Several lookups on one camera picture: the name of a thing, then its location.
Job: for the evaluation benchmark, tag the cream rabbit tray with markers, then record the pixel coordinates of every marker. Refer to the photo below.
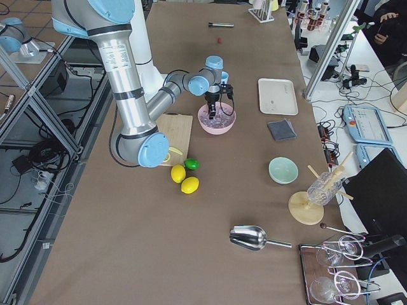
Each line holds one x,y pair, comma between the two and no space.
277,96

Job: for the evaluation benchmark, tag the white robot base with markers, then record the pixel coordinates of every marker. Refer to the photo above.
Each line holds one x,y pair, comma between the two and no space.
150,77

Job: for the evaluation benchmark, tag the metal ice scoop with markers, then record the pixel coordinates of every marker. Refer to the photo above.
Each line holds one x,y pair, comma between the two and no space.
254,238

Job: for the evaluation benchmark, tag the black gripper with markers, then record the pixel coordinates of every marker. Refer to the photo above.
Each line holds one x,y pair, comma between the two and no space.
212,96

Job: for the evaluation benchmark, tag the grey folded cloth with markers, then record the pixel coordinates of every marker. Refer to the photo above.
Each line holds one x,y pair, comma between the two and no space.
282,130

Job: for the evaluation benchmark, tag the light blue plastic cup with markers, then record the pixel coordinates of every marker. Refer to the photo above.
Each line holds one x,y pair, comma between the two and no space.
224,77

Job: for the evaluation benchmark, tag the pile of ice cubes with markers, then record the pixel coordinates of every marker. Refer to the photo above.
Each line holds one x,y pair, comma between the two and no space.
224,118

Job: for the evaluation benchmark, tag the steel muddler black tip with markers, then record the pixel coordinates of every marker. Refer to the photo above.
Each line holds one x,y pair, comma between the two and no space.
220,24

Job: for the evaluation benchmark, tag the black monitor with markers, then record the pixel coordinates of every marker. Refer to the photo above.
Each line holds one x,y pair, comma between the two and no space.
379,192

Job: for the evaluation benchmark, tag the whole yellow lemon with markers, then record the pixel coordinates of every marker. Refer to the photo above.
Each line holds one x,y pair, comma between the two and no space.
178,173
190,185

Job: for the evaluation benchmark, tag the white test tube rack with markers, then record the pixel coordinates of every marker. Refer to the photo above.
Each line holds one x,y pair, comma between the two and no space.
261,10

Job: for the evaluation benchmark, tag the wooden cup stand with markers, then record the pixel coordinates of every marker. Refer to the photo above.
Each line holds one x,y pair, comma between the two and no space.
307,207

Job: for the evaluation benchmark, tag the clear glass on stand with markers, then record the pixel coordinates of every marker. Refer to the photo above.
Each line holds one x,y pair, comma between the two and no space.
323,190

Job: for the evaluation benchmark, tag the green lime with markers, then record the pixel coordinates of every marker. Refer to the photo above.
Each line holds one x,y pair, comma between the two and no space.
191,163

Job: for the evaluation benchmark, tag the pale green bowl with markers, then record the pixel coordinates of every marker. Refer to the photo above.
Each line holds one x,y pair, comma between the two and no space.
283,170

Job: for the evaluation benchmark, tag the lemon slice near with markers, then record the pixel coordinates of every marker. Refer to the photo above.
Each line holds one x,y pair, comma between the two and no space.
167,158

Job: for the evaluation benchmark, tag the wire wine glass rack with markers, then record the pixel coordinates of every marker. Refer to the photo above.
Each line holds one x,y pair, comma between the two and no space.
329,270

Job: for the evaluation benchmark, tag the wooden cutting board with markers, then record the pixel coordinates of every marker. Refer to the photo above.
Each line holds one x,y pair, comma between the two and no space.
177,128

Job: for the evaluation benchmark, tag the blue teach pendant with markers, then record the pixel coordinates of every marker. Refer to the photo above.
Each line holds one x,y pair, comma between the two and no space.
366,125

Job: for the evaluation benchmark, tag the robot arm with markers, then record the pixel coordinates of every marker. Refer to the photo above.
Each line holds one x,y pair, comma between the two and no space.
141,93
18,43

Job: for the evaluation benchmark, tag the pink bowl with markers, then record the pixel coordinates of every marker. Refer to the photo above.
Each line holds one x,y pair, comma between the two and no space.
216,131

